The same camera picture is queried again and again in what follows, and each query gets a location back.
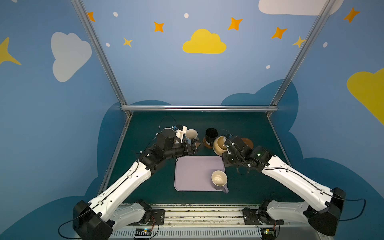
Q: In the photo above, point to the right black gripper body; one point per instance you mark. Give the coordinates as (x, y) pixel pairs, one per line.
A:
(229, 147)

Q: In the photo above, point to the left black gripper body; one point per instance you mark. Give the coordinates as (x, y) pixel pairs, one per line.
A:
(191, 147)

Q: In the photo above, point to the light blue mug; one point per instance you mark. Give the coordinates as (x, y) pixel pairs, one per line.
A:
(191, 134)

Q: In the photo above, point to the brown wooden round coaster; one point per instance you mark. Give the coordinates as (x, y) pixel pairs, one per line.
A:
(248, 142)

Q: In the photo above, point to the dark wooden round coaster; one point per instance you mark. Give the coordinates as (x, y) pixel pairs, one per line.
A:
(207, 145)

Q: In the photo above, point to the yellow mug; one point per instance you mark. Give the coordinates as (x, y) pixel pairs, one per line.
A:
(219, 146)

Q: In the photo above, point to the white cream mug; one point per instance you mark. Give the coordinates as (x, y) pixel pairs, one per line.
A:
(168, 130)

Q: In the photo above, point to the black mug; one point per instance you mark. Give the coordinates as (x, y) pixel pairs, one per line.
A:
(211, 135)

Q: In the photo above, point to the lavender mug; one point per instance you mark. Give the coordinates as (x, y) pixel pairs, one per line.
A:
(220, 181)

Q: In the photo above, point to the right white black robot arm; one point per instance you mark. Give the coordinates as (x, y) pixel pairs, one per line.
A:
(321, 207)

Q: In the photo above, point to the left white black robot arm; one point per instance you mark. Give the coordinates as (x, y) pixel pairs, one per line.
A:
(100, 217)

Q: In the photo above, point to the lavender plastic tray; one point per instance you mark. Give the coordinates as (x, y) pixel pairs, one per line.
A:
(193, 173)

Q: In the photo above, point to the right small circuit board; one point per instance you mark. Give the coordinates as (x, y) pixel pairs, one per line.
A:
(268, 234)

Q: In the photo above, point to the small circuit board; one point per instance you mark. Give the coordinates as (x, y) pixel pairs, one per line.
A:
(143, 233)
(268, 234)

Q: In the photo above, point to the left small circuit board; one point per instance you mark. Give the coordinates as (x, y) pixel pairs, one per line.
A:
(143, 233)

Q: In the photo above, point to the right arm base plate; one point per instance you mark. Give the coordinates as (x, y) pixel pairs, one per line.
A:
(259, 217)

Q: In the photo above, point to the aluminium frame rail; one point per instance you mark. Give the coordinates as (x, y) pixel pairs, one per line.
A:
(157, 108)

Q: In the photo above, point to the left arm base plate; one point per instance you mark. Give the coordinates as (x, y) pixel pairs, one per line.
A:
(150, 217)

